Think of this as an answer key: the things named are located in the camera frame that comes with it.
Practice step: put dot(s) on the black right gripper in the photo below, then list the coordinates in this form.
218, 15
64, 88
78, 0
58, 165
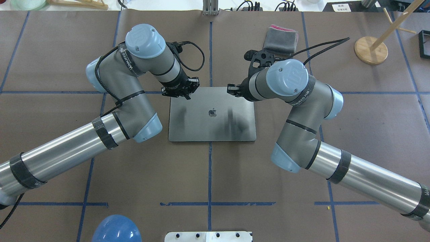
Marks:
245, 90

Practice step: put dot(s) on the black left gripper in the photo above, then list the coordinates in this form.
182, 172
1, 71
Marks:
177, 82

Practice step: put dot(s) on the grey laptop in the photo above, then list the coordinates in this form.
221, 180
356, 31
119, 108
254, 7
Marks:
211, 114

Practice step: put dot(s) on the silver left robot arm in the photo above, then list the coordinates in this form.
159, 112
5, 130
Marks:
143, 51

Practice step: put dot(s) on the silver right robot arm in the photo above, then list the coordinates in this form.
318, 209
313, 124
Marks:
298, 145

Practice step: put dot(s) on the wooden dish rack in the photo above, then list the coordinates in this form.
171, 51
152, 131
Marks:
89, 4

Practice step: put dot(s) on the wooden stand with round base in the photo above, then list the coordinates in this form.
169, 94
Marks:
372, 50

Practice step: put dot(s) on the white pillar base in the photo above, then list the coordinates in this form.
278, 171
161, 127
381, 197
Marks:
209, 236

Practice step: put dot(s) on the blue desk lamp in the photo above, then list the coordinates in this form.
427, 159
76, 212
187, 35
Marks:
117, 228

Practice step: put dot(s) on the green glass plate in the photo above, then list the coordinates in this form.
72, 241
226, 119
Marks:
27, 5

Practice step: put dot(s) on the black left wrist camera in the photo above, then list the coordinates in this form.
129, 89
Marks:
175, 47

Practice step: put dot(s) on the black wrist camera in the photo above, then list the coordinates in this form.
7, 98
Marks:
175, 47
259, 60

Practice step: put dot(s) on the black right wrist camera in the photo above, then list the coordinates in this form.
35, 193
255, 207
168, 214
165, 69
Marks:
259, 60

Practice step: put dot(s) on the aluminium frame post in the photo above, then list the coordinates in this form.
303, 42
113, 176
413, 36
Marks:
210, 7

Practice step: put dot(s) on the black picture frame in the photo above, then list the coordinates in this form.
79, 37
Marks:
424, 44

